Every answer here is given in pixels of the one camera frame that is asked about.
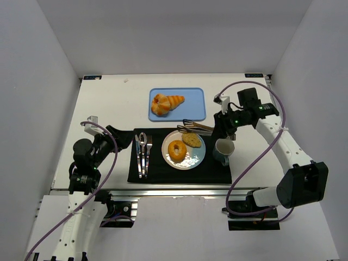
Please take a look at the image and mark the metal tongs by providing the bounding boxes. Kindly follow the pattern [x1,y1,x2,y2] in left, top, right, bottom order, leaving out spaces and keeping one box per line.
[177,119,214,136]

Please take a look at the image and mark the orange bagel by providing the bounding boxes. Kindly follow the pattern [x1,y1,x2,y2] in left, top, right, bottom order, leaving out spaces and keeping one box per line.
[168,140,187,162]

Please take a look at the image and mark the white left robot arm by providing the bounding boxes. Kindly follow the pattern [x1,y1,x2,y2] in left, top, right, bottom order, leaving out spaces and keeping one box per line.
[25,121,135,260]

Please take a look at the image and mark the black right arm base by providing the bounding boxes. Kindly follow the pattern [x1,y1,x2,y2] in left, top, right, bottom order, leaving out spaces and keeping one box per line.
[222,191,280,231]

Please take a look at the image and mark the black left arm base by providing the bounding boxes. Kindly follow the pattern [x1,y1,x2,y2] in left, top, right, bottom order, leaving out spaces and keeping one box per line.
[90,190,136,228]

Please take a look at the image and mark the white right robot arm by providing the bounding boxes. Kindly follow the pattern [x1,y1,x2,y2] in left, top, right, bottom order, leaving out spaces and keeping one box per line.
[212,88,328,216]

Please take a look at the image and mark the round split bread roll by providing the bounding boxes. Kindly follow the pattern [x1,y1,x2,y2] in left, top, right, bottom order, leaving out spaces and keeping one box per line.
[151,94,171,116]

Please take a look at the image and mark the silver knife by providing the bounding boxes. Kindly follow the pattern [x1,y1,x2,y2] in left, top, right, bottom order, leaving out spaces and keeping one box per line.
[135,135,142,178]

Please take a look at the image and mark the teal ceramic mug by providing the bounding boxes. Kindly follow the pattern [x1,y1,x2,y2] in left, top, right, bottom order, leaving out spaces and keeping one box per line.
[213,139,235,166]

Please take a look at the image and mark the silver spoon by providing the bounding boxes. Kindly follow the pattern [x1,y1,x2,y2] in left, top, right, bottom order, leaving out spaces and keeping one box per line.
[139,132,147,177]

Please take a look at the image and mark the silver fork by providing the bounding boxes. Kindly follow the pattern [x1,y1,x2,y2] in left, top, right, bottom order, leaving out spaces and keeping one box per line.
[145,135,153,178]

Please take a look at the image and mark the beige and blue plate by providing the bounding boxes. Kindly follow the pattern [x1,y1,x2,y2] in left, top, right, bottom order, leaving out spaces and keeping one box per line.
[161,130,206,170]

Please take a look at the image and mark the blue plastic tray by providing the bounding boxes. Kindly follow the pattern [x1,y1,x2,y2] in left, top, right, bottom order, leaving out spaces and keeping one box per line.
[148,87,206,122]

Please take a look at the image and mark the black placemat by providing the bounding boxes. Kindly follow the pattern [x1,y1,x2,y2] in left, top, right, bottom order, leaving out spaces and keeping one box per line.
[127,128,232,184]

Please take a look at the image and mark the striped cone croissant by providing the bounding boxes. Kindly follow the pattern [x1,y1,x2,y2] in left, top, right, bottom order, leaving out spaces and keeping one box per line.
[167,95,185,110]

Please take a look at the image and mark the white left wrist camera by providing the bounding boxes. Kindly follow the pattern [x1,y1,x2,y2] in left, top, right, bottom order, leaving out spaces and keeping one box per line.
[80,116,104,136]

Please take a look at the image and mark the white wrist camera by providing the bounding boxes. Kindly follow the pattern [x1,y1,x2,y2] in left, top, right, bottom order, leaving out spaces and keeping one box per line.
[213,94,231,114]
[80,116,104,136]

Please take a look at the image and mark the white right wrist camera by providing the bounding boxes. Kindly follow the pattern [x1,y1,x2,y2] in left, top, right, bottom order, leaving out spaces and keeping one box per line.
[213,94,231,114]

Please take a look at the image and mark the aluminium frame rail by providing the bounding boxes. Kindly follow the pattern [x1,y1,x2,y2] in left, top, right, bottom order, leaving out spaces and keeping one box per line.
[50,187,278,198]

